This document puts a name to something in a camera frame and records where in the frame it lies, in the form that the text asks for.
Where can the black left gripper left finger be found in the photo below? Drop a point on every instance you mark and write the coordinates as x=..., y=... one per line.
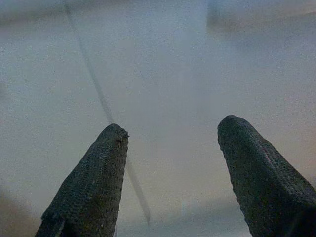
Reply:
x=91, y=187

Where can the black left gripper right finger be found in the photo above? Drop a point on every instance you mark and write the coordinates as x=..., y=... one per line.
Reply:
x=261, y=187

